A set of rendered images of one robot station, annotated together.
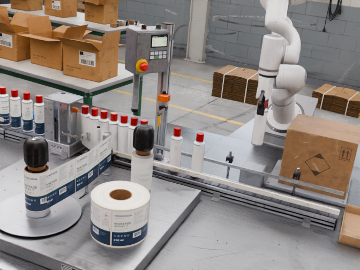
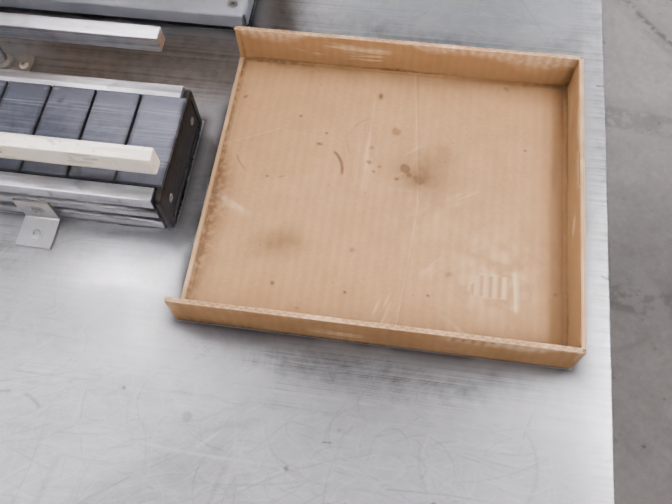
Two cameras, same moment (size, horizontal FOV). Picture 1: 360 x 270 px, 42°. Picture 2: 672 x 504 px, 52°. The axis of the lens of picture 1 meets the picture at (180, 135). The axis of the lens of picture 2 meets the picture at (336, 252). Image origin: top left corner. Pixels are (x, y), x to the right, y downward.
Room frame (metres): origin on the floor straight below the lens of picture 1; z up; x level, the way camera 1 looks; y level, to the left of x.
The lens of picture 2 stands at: (1.34, -0.73, 1.33)
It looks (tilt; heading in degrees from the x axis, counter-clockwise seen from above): 65 degrees down; 350
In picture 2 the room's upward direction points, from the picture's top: 4 degrees counter-clockwise
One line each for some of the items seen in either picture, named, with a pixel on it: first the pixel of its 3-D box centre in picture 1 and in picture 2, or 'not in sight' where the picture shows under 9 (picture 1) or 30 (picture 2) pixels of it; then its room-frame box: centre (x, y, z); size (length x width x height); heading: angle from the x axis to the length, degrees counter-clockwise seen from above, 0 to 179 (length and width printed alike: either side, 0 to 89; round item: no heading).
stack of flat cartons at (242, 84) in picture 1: (241, 84); not in sight; (6.10, -0.75, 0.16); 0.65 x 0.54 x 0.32; 66
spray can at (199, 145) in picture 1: (197, 155); not in sight; (1.89, -0.09, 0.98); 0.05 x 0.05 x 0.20
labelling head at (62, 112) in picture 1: (64, 124); not in sight; (2.03, 0.54, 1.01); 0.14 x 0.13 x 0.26; 69
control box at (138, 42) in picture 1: (147, 50); not in sight; (2.09, 0.18, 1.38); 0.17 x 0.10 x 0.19; 124
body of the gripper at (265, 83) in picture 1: (265, 85); not in sight; (1.95, -0.34, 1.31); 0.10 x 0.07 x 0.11; 159
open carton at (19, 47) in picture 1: (12, 34); not in sight; (4.10, 1.53, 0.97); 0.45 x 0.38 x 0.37; 154
